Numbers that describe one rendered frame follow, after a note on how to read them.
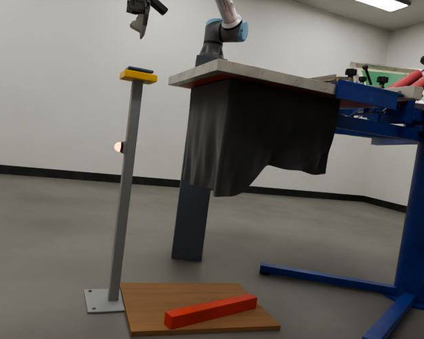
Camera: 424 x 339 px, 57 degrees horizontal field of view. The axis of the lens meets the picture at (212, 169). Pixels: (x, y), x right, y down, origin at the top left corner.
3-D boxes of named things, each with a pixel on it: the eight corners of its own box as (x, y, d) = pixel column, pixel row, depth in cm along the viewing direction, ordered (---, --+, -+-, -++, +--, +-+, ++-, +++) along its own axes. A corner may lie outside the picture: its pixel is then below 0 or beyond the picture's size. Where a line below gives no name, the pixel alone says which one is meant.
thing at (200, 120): (215, 198, 139) (231, 77, 136) (178, 180, 180) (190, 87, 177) (223, 199, 140) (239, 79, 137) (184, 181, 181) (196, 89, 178)
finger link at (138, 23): (128, 36, 154) (131, 13, 154) (143, 40, 156) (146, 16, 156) (130, 34, 151) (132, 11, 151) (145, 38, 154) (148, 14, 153)
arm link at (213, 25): (209, 46, 239) (212, 23, 238) (229, 46, 232) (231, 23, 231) (199, 40, 228) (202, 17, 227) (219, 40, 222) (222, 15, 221)
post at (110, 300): (87, 313, 150) (115, 63, 143) (83, 290, 170) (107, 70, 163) (143, 311, 158) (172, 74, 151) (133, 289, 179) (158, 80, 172)
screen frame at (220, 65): (217, 70, 126) (218, 58, 126) (167, 85, 180) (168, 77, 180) (394, 107, 157) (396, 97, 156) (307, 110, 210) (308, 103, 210)
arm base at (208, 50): (197, 60, 238) (200, 44, 238) (222, 64, 240) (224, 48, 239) (199, 55, 223) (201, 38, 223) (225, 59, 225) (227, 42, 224)
